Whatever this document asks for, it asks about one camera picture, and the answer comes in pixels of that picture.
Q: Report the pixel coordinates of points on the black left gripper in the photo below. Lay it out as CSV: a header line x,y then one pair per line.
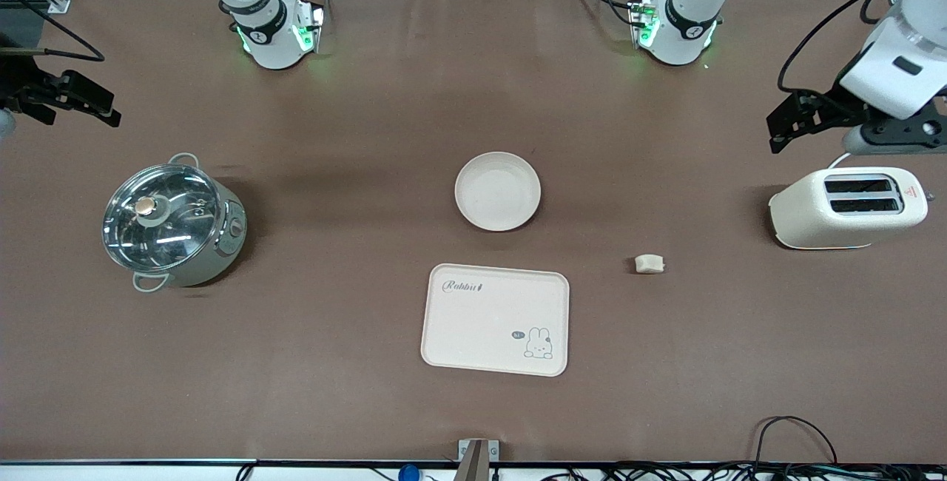
x,y
834,105

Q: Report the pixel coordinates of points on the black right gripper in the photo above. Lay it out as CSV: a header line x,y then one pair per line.
x,y
16,86

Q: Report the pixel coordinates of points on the small white bun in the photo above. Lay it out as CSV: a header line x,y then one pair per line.
x,y
649,264

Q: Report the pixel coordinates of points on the cream round plate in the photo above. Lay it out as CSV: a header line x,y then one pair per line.
x,y
497,192

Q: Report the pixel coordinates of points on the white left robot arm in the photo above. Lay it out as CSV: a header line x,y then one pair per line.
x,y
688,26

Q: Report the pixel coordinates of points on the cream two-slot toaster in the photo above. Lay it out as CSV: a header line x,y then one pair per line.
x,y
814,218

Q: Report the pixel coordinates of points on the glass pot lid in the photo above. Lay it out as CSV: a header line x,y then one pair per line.
x,y
174,237

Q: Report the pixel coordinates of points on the pale green electric pot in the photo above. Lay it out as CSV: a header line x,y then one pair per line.
x,y
228,244

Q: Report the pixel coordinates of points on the brown table mat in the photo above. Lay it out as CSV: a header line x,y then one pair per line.
x,y
370,133

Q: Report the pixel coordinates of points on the cream rabbit print tray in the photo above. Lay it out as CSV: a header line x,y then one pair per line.
x,y
488,325

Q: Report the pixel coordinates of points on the blue round knob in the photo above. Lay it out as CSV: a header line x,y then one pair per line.
x,y
408,473

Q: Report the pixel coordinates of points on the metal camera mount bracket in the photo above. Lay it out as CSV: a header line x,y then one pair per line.
x,y
477,459

